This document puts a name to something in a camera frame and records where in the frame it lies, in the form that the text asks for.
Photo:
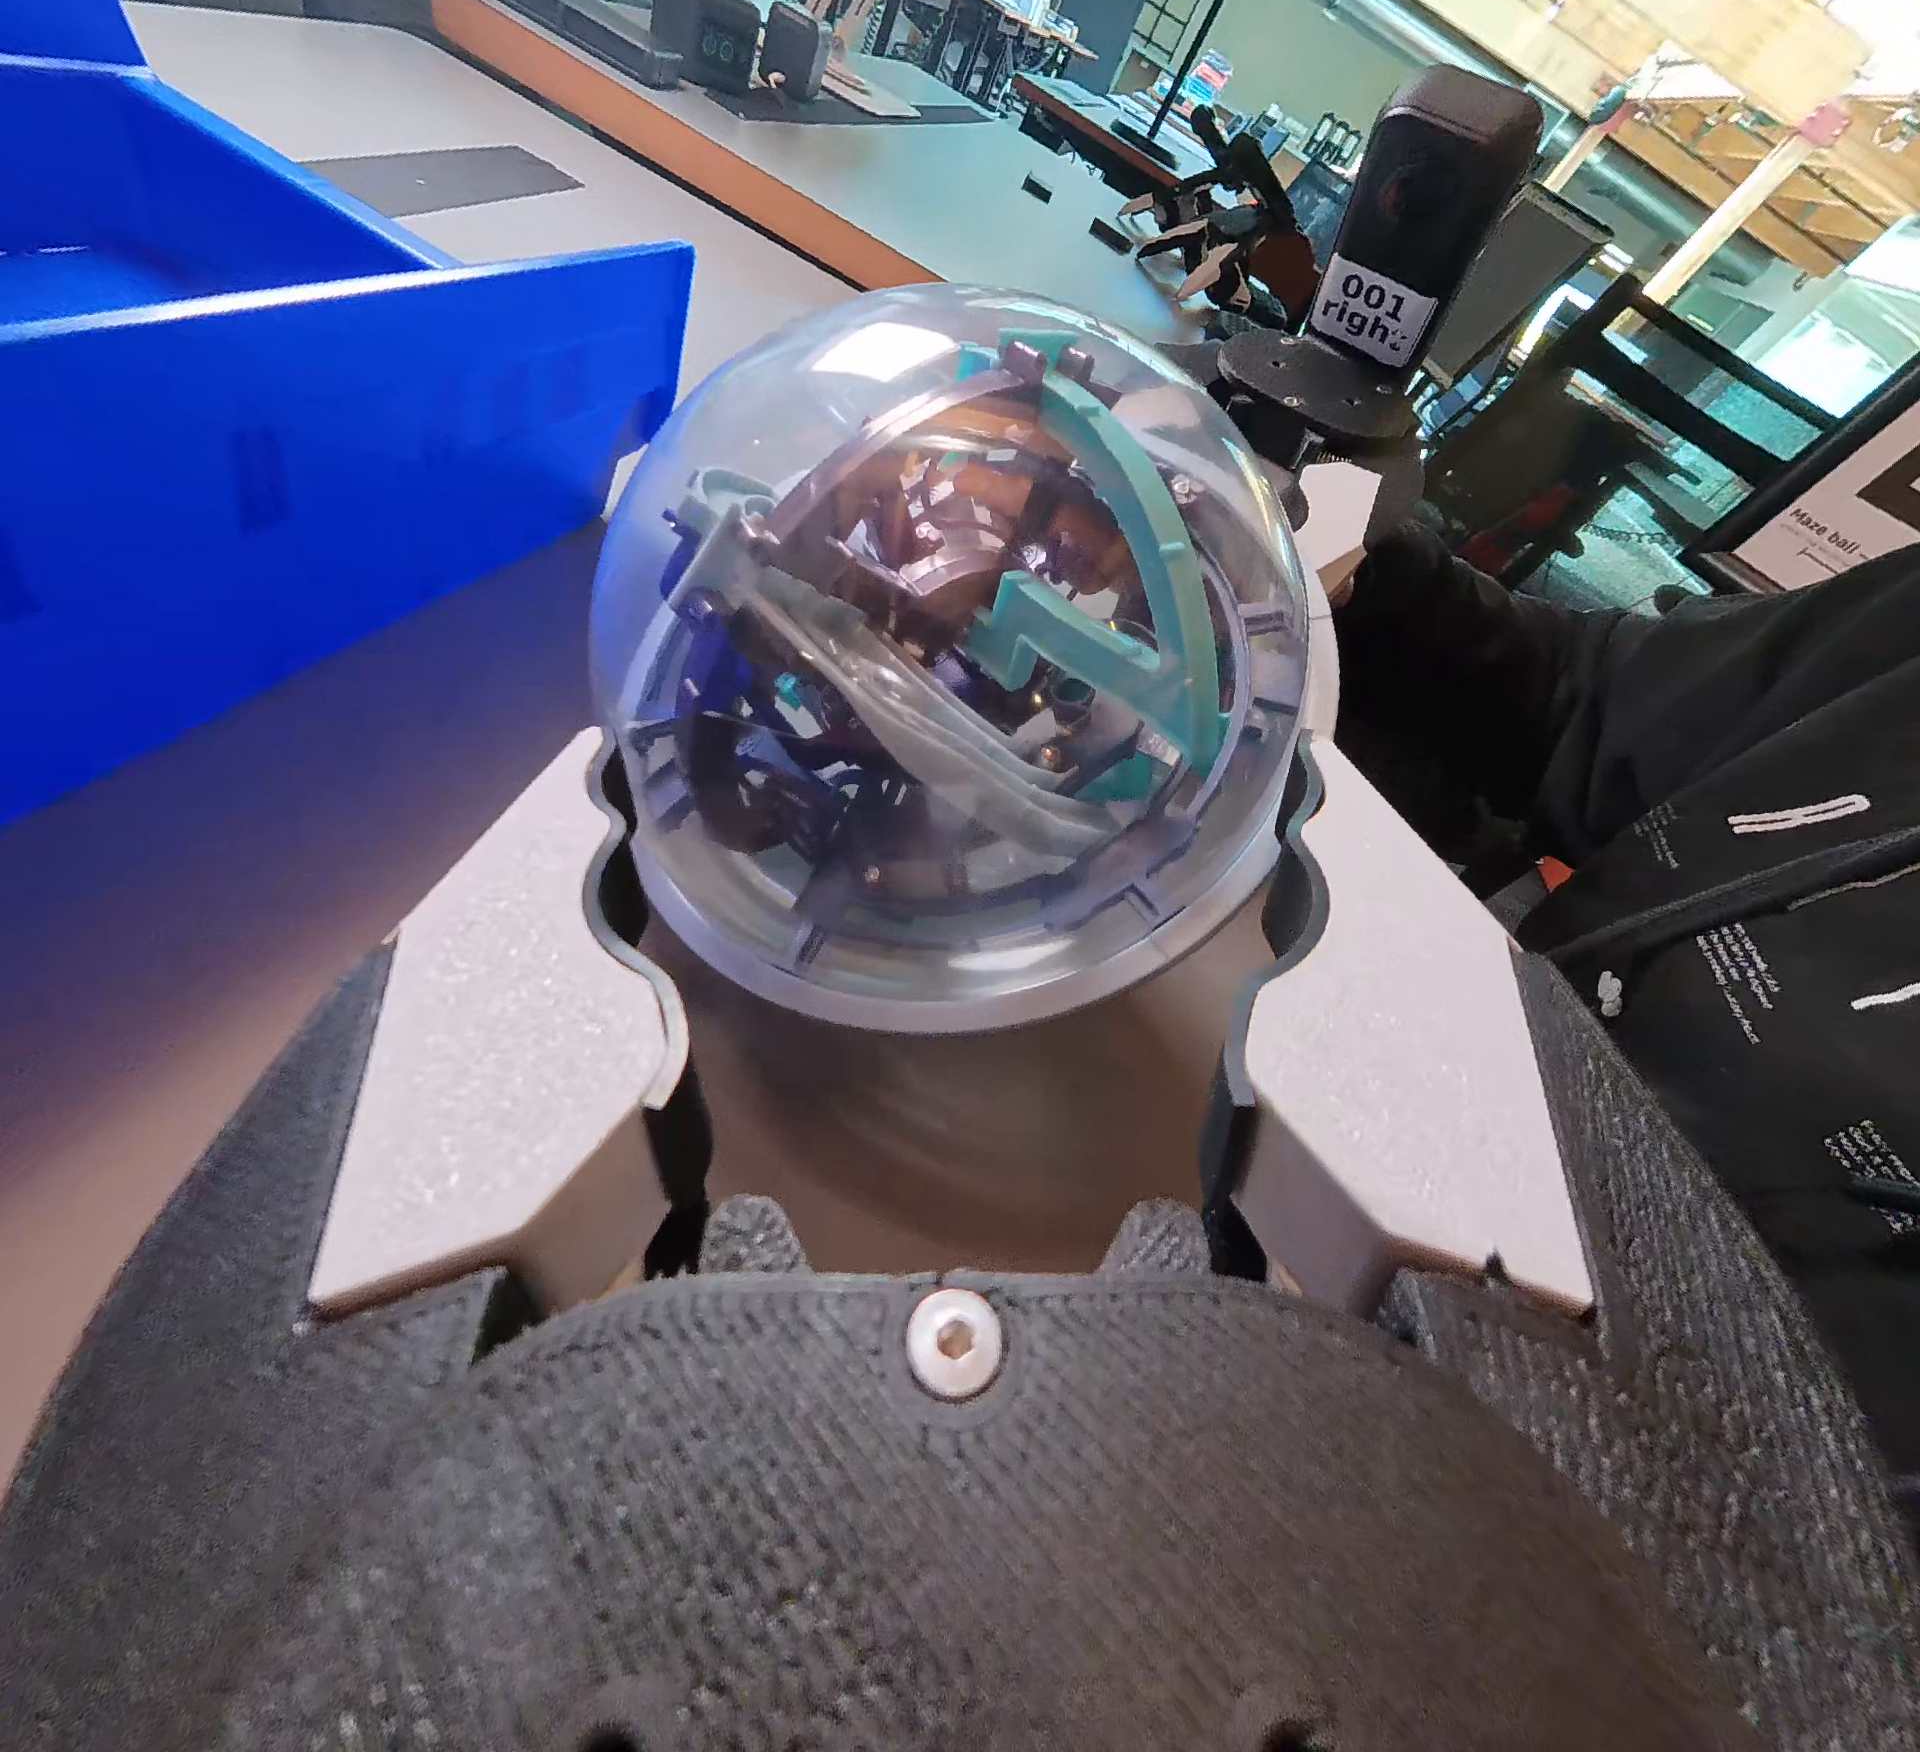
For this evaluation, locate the framed black-white marker sign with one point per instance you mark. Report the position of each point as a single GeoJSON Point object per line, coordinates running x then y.
{"type": "Point", "coordinates": [1829, 523]}

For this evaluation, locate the black and tan gripper tool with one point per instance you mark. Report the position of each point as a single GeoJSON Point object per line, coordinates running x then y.
{"type": "Point", "coordinates": [1231, 230]}

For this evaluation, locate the small black speaker box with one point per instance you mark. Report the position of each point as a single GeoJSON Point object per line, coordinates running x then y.
{"type": "Point", "coordinates": [799, 54]}

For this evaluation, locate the black desk mat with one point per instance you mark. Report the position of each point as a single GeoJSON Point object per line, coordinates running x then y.
{"type": "Point", "coordinates": [944, 89]}

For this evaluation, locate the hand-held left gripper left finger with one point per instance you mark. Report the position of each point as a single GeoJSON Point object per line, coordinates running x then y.
{"type": "Point", "coordinates": [480, 1092]}

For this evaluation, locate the black screen on stand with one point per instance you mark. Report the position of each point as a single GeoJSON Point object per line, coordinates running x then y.
{"type": "Point", "coordinates": [1546, 266]}

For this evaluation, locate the orange-edged grey desk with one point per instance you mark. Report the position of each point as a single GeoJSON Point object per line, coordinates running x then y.
{"type": "Point", "coordinates": [931, 178]}

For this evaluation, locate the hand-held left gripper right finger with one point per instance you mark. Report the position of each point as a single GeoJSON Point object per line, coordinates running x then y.
{"type": "Point", "coordinates": [1411, 1107]}

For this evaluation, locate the black power station box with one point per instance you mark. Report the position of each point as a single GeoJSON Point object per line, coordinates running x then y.
{"type": "Point", "coordinates": [705, 27]}

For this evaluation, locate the long black bar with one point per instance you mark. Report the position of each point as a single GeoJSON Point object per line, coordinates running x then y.
{"type": "Point", "coordinates": [569, 12]}

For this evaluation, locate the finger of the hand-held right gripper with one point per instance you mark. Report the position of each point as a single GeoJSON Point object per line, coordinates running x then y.
{"type": "Point", "coordinates": [1343, 507]}

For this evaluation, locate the clear plastic maze ball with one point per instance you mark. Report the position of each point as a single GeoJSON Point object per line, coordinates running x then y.
{"type": "Point", "coordinates": [900, 671]}

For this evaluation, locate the black mesh office chair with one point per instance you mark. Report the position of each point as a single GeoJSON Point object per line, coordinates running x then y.
{"type": "Point", "coordinates": [1515, 462]}

